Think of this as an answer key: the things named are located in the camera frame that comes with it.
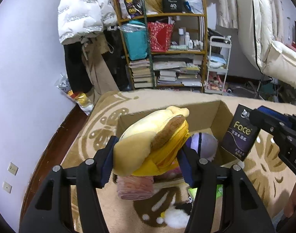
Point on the red patterned bag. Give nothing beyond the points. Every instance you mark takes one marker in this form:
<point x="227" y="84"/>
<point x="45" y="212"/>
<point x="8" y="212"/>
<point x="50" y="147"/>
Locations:
<point x="160" y="36"/>

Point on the wall socket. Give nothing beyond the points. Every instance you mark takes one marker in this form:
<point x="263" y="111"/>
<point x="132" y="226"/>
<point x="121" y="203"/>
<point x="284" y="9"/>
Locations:
<point x="7" y="187"/>
<point x="12" y="168"/>

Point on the pink towel in plastic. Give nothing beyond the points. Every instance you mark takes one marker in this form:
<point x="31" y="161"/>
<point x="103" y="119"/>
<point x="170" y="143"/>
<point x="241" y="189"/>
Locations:
<point x="134" y="187"/>

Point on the green snack packet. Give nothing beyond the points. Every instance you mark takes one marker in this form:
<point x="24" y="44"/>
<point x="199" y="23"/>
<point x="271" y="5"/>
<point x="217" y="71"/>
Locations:
<point x="192" y="192"/>

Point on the lower wall socket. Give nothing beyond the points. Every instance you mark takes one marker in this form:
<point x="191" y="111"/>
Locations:
<point x="7" y="187"/>

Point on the black box with number 40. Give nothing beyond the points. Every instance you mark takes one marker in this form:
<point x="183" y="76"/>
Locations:
<point x="172" y="6"/>

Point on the beige patterned round rug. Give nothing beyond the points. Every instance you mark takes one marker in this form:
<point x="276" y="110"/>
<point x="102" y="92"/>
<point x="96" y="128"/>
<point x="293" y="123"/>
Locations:
<point x="169" y="209"/>

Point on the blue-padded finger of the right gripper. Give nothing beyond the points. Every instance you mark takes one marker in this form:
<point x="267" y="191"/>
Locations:
<point x="280" y="116"/>

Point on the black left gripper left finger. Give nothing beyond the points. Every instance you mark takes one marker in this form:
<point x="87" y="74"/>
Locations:
<point x="50" y="209"/>

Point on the wooden bookshelf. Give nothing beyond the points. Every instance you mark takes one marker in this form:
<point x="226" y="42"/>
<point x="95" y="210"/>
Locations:
<point x="202" y="31"/>

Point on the plastic bag of toys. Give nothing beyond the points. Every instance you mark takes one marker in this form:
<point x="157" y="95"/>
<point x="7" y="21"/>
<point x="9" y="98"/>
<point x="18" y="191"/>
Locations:
<point x="80" y="99"/>

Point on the person's right hand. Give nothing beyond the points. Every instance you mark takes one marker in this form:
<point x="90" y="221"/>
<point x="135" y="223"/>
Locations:
<point x="291" y="204"/>

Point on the pink fluffy plush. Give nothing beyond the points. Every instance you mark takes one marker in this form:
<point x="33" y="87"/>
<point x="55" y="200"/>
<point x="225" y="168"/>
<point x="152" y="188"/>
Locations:
<point x="173" y="173"/>

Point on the stack of books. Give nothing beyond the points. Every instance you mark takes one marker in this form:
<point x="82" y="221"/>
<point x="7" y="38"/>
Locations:
<point x="141" y="73"/>

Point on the purple white round plush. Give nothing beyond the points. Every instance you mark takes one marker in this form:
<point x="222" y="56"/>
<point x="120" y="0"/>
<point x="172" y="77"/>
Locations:
<point x="204" y="144"/>

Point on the yellow duck plush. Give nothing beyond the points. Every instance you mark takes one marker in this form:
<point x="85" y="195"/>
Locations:
<point x="149" y="147"/>

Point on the black Face tissue pack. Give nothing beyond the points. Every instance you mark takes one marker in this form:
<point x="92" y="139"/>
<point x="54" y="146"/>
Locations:
<point x="241" y="134"/>

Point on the open cardboard box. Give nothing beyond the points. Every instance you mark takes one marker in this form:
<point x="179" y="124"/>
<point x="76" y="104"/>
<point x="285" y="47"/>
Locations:
<point x="206" y="117"/>

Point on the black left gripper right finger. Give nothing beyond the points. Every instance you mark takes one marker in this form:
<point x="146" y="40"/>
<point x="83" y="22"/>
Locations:
<point x="242" y="209"/>

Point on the upper wall socket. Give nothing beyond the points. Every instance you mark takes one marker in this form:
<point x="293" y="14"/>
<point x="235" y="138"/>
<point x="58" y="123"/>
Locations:
<point x="12" y="168"/>

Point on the teal storage bag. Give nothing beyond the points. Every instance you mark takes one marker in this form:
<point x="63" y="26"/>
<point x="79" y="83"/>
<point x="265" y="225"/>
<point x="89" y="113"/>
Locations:
<point x="135" y="38"/>

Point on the white rolling cart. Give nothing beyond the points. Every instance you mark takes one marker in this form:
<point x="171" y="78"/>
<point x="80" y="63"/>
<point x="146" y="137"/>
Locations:
<point x="217" y="64"/>

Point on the white puffer jacket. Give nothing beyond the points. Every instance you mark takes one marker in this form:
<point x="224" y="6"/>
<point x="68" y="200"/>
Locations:
<point x="78" y="19"/>

